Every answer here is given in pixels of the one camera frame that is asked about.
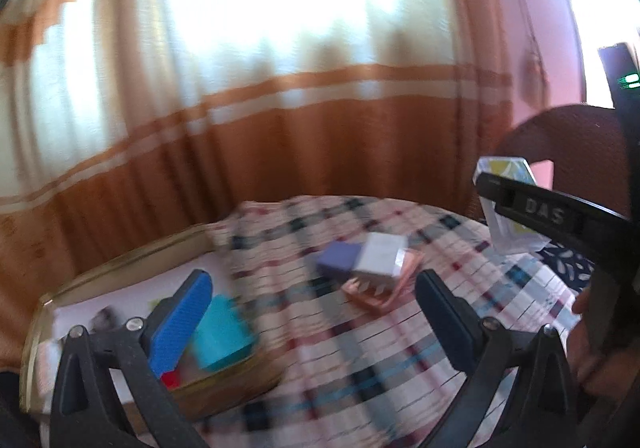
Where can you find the dark blue feather-print cushion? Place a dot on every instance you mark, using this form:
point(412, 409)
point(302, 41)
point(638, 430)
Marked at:
point(570, 268)

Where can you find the purple box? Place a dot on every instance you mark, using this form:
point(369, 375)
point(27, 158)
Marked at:
point(337, 260)

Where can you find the brown chair back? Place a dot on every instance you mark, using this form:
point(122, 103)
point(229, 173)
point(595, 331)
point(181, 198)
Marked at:
point(575, 127)

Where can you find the plaid tablecloth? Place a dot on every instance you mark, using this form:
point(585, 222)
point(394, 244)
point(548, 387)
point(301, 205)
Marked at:
point(350, 368)

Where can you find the white paper sheet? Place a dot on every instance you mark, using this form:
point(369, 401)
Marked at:
point(125, 298)

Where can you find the person's right hand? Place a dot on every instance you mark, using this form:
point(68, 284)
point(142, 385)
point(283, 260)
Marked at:
point(586, 368)

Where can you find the white box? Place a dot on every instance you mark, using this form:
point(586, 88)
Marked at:
point(380, 255)

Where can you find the cream and brown curtain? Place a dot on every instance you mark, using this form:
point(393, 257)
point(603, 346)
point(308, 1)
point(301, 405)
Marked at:
point(300, 127)

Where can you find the teal box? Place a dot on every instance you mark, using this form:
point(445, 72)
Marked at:
point(225, 338)

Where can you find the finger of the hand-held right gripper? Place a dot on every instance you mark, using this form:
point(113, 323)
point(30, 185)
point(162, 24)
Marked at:
point(545, 214)

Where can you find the red box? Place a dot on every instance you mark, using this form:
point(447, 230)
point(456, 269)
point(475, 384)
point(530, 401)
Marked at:
point(171, 379)

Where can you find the gold tray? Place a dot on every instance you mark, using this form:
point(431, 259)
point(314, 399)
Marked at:
point(240, 388)

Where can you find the copper box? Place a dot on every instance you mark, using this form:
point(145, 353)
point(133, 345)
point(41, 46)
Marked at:
point(375, 298)

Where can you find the hanging wall ornament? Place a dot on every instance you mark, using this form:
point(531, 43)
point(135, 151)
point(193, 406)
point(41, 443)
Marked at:
point(535, 67)

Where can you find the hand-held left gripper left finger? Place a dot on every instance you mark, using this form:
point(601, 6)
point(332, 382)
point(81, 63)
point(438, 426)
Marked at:
point(180, 323)

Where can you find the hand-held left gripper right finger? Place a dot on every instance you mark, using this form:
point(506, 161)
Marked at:
point(450, 323)

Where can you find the white yellow packet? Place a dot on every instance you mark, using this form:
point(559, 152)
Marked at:
point(510, 233)

